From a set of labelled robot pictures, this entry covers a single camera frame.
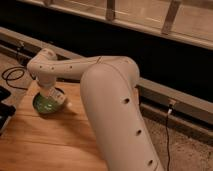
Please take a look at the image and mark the white plastic bottle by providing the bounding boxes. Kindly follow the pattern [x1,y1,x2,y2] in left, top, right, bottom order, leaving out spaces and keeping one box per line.
[48,88,68,107]

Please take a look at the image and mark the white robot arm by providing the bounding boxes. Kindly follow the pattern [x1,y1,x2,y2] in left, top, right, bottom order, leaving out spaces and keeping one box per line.
[27,48,164,171]

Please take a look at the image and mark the green ceramic bowl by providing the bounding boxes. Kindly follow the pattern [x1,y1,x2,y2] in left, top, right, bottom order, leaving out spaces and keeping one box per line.
[33,91,62,114]

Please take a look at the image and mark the black device at left edge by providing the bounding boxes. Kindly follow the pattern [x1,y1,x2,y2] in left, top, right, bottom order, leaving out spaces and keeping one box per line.
[0,86,16,135]

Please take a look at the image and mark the black coiled cable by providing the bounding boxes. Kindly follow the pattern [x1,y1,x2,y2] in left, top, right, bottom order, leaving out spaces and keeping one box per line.
[1,65,34,91]

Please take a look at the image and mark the black cable at right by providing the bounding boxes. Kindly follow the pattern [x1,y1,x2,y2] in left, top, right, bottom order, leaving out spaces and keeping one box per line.
[165,103,175,164]

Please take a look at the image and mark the wooden railing frame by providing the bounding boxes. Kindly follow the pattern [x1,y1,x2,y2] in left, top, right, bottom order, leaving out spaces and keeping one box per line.
[19,0,213,50]

